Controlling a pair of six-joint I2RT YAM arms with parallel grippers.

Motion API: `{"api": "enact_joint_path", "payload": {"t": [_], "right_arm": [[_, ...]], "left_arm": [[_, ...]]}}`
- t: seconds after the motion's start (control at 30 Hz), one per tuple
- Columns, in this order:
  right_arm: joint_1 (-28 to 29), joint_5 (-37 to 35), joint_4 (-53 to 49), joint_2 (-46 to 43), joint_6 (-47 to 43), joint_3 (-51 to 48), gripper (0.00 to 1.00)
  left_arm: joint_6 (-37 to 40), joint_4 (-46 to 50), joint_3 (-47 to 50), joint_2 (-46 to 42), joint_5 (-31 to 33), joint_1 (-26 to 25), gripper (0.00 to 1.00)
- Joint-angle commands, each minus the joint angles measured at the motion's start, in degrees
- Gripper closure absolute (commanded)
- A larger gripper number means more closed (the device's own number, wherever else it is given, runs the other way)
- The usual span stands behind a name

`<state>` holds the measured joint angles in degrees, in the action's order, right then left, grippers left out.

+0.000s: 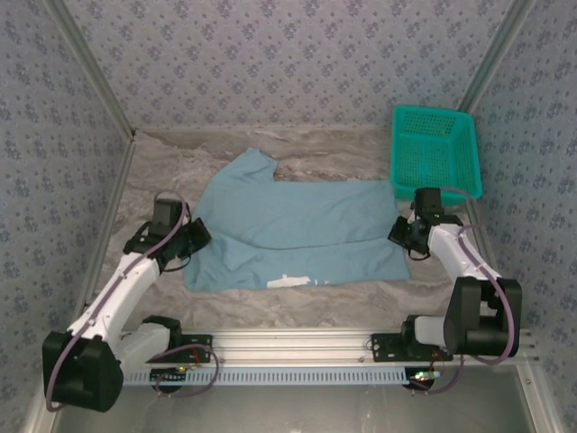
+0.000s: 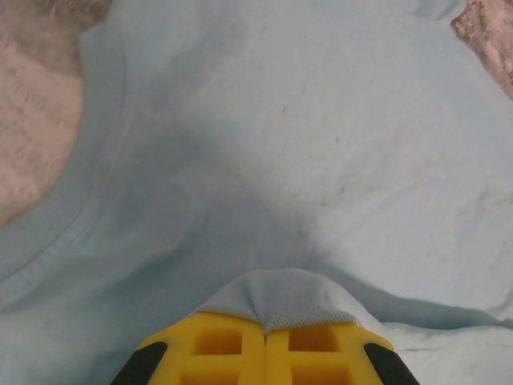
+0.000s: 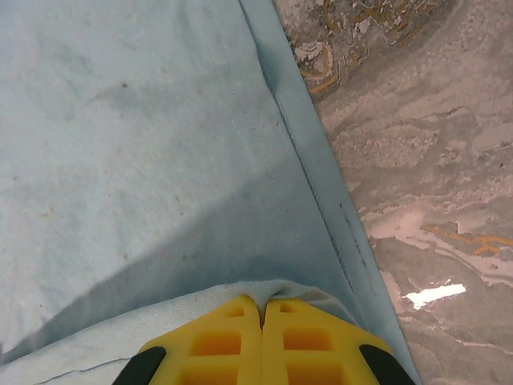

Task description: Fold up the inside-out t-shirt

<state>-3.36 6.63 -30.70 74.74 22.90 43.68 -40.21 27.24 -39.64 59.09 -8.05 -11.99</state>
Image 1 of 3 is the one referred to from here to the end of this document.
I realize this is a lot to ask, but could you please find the slotted grey cable duct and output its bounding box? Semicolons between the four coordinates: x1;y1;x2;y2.
124;365;407;387

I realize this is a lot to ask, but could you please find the teal plastic basket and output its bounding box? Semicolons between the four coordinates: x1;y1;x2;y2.
389;105;483;209

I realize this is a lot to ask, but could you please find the light blue t-shirt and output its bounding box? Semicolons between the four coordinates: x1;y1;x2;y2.
183;147;411;293

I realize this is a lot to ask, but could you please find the aluminium frame post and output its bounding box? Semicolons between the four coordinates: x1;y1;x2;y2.
44;0;139;141
457;0;540;114

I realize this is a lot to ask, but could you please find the black controller board mount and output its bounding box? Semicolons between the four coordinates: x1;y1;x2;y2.
405;367;442;394
150;365;188;399

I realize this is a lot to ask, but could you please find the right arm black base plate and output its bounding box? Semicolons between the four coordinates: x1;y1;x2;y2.
370;332;454;364

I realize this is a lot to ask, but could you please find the aluminium frame leg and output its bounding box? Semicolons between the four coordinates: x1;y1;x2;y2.
516;364;567;433

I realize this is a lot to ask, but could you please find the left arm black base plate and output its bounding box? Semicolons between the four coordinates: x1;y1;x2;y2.
178;333;214;364

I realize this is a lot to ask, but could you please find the aluminium cross rail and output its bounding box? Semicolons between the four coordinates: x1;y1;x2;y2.
119;327;541;365

